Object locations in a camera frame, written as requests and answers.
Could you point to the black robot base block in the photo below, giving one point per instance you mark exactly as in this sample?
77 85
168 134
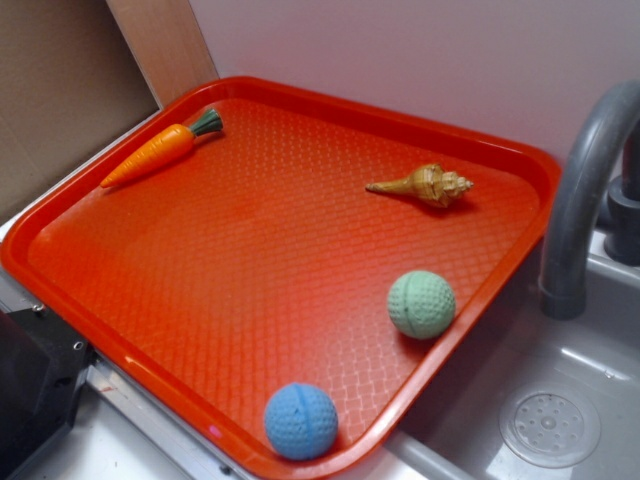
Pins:
44 364

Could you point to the green foam golf ball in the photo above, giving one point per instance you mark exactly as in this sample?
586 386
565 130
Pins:
421 304

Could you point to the blue foam golf ball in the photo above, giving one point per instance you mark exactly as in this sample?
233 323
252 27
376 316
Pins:
301 422

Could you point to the red plastic tray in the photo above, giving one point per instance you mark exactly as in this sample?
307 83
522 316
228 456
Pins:
258 259

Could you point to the tan spiral seashell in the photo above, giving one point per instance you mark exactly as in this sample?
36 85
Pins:
430 184

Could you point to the orange toy carrot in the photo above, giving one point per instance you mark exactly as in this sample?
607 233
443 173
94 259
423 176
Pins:
169 145

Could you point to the grey curved faucet spout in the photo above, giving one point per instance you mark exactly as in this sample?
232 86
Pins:
581 199

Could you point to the light wooden board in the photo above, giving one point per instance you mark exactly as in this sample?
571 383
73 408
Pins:
167 44

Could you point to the grey toy sink basin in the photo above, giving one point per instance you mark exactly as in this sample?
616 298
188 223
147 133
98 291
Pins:
528 397

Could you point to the brown cardboard panel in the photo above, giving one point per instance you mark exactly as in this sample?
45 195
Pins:
69 87

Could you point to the dark grey faucet handle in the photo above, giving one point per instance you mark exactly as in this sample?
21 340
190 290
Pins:
622 243

